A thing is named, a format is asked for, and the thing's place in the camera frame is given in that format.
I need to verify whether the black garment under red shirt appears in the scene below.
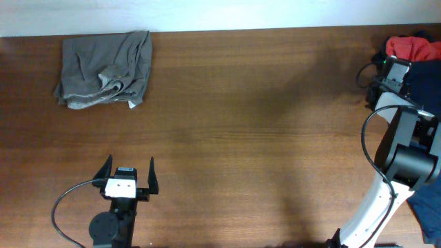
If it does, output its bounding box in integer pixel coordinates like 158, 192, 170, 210
371, 30, 440, 62

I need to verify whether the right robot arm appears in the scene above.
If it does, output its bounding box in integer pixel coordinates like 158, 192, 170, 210
325, 56, 440, 247

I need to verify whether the navy blue garment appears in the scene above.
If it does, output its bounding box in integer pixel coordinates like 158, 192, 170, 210
407, 60, 440, 247

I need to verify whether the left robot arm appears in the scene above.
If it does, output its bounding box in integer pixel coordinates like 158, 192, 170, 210
89, 156, 159, 248

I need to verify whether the red shirt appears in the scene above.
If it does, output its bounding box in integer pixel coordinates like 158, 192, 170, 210
385, 37, 440, 62

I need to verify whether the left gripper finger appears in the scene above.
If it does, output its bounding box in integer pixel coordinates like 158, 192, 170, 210
147, 156, 159, 195
92, 154, 113, 187

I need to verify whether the grey folded shirt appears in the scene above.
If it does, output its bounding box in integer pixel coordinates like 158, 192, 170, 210
54, 31, 152, 110

